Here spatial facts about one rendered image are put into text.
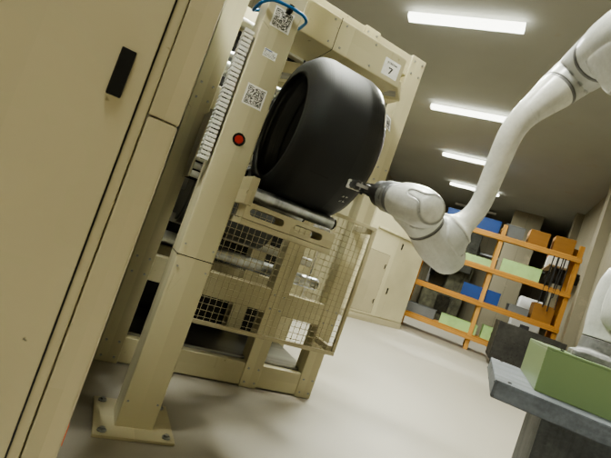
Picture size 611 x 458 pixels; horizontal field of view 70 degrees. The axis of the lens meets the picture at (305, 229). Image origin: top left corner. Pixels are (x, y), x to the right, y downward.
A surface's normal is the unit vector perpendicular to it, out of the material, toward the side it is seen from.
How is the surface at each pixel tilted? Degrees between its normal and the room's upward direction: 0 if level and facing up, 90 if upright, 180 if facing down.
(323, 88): 73
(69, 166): 90
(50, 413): 90
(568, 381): 90
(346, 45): 90
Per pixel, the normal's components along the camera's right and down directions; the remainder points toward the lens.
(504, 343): -0.32, -0.15
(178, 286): 0.40, 0.11
